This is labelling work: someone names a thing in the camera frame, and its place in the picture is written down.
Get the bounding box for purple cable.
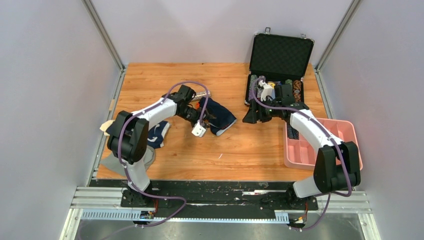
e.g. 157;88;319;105
117;81;212;228
248;75;354;232

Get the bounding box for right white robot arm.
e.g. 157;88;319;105
243;78;361;209

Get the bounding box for brown poker chip stack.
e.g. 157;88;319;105
292;80;302;102

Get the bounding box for green poker chip stack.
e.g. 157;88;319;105
285;79;293;88

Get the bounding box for navy white orange garment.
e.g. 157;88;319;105
99;120;171;149

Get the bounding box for grey cloth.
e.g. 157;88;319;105
100;146;156;177

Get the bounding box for aluminium frame rail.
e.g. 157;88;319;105
59;186;381;240

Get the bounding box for purple poker chip stack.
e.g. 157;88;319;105
247;74;258;101

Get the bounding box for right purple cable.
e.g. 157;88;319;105
248;75;354;232

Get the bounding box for black poker chip case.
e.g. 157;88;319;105
244;27;315;106

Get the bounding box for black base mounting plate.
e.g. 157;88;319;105
120;180;318;220

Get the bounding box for pink compartment tray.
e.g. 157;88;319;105
283;117;358;171

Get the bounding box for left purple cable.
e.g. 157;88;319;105
117;81;212;228

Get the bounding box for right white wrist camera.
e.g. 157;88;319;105
257;80;275;102

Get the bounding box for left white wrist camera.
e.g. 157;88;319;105
191;121;207;138

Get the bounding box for navy striped underwear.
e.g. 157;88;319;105
287;125;300;140

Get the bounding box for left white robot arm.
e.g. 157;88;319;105
100;82;215;207

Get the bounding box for yellow dealer button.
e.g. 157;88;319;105
267;82;275;89

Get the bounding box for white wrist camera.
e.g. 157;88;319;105
191;121;207;138
257;80;275;102

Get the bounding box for navy orange boxer briefs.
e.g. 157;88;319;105
206;97;237;136

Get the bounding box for glittery silver microphone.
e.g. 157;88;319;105
192;91;211;102

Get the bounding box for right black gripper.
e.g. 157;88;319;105
243;97;281;124

